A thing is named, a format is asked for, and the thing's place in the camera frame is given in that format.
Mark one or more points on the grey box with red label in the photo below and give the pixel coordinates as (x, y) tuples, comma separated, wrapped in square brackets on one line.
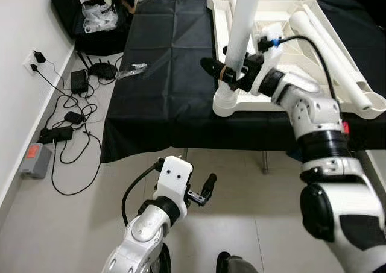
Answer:
[(36, 161)]

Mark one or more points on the small black power adapter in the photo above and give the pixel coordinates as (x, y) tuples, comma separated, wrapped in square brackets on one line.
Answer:
[(73, 117)]

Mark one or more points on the white wall socket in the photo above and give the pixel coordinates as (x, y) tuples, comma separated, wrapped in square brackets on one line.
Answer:
[(27, 59)]

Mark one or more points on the clear plastic wrapper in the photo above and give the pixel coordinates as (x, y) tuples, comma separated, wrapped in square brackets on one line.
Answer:
[(134, 71)]

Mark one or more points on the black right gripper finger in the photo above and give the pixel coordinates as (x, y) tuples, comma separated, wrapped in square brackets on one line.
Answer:
[(214, 68)]

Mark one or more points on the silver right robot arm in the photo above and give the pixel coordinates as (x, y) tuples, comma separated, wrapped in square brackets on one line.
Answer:
[(313, 110)]

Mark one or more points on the white plastic table top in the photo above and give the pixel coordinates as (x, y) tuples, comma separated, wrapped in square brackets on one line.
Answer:
[(301, 74)]

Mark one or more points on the large black power adapter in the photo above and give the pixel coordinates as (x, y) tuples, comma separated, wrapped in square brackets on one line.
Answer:
[(79, 82)]

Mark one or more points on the black tablecloth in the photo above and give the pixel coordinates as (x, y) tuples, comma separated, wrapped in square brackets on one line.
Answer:
[(169, 74)]

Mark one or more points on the metal support table leg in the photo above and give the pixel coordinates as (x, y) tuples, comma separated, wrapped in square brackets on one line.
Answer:
[(265, 163)]

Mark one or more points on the black router with antennas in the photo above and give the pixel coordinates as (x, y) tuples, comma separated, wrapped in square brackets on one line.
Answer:
[(104, 71)]

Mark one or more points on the robot right leg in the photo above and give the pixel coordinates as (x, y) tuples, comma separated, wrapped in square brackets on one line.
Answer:
[(238, 266)]

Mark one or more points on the large black wall plug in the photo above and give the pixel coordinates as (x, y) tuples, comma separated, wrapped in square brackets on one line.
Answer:
[(40, 56)]

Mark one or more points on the small black wall plug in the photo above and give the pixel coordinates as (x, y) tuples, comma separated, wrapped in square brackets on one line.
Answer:
[(34, 67)]

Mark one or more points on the robot left leg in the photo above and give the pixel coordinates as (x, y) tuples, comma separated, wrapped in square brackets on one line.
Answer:
[(164, 264)]

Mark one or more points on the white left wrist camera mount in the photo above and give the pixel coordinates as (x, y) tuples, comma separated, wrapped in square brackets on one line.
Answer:
[(175, 173)]

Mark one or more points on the robot leg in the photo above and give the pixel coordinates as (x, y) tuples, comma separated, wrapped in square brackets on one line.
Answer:
[(164, 264), (238, 266)]

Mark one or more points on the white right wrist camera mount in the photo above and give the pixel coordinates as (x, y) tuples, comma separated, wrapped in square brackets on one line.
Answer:
[(271, 35)]

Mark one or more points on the black power strip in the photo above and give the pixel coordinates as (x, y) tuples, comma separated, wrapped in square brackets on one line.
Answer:
[(55, 134)]

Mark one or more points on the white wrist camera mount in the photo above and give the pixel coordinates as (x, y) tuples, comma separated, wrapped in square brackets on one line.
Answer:
[(175, 173), (271, 35)]

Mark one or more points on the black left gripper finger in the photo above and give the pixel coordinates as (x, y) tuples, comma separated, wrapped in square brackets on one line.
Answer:
[(209, 185)]

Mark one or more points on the black fabric bag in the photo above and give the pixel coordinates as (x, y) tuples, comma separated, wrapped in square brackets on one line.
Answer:
[(63, 14)]

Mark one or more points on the crumpled clear plastic bag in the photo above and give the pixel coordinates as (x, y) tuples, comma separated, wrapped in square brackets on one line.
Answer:
[(99, 17)]

